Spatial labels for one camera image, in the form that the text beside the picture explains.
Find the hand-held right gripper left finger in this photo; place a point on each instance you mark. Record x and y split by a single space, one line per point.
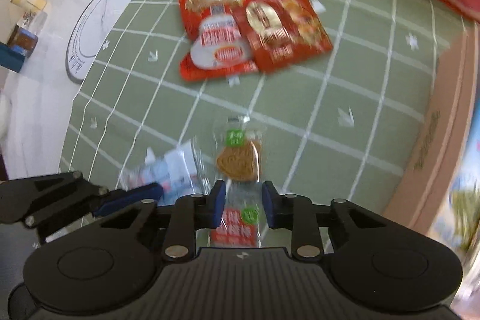
218 203

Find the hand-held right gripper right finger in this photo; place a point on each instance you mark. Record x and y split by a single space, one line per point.
270 205

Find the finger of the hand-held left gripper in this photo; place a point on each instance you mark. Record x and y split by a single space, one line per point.
131 197

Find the clear heart cookie packet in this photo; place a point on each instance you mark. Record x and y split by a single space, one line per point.
238 162

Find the small clear candy packet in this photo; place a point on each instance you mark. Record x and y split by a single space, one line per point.
172 166

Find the pink gift box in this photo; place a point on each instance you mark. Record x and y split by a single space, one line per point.
431 155

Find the green checkered tablecloth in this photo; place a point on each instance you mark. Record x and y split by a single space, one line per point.
337 98

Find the red packet with white label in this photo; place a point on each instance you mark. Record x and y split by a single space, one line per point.
221 42

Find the red packet with oval picture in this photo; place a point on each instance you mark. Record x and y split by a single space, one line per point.
292 42

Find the blue box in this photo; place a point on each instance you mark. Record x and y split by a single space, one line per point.
11 57

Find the brown jar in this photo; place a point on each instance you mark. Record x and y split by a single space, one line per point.
22 40

